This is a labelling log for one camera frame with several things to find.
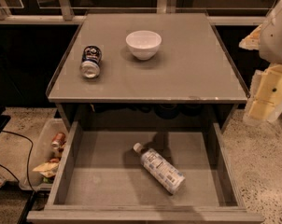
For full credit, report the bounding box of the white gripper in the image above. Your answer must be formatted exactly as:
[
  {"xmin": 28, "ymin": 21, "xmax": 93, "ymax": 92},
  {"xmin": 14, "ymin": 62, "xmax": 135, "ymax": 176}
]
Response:
[{"xmin": 239, "ymin": 0, "xmax": 282, "ymax": 125}]

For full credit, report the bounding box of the blue plastic bottle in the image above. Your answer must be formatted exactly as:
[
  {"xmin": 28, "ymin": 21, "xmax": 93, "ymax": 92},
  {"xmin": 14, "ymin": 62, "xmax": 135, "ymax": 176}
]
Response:
[{"xmin": 134, "ymin": 143, "xmax": 185, "ymax": 195}]

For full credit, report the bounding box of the open grey top drawer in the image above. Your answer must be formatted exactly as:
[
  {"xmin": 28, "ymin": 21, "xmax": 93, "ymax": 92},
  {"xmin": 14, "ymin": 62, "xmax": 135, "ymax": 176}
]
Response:
[{"xmin": 28, "ymin": 120, "xmax": 262, "ymax": 224}]

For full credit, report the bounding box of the white ceramic bowl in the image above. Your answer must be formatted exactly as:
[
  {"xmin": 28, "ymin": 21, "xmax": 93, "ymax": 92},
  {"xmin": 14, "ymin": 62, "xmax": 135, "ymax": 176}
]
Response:
[{"xmin": 126, "ymin": 30, "xmax": 162, "ymax": 61}]

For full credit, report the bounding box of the blue soda can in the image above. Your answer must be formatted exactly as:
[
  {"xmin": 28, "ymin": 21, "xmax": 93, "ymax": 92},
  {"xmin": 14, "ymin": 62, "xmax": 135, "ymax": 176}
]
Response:
[{"xmin": 79, "ymin": 46, "xmax": 102, "ymax": 78}]

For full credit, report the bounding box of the orange soda can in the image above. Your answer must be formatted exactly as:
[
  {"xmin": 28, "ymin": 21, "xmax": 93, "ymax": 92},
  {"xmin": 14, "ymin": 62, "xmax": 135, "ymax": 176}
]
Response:
[{"xmin": 51, "ymin": 133, "xmax": 66, "ymax": 148}]

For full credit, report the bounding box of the clear plastic bin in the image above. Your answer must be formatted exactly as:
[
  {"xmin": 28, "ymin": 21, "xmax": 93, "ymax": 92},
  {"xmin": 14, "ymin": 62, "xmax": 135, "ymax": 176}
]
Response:
[{"xmin": 19, "ymin": 119, "xmax": 68, "ymax": 191}]

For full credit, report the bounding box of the yellow snack bag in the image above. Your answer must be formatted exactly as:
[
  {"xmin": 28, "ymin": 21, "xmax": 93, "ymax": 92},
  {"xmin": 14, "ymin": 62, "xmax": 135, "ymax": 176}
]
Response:
[{"xmin": 33, "ymin": 162, "xmax": 59, "ymax": 178}]

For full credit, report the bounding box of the metal railing frame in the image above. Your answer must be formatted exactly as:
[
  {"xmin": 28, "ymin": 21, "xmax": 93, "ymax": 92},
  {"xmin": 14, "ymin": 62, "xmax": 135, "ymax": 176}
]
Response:
[{"xmin": 0, "ymin": 0, "xmax": 280, "ymax": 26}]

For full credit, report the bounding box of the black cable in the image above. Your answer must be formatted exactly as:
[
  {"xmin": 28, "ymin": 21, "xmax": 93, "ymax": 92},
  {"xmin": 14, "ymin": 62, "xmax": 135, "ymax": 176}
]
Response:
[{"xmin": 0, "ymin": 127, "xmax": 35, "ymax": 192}]

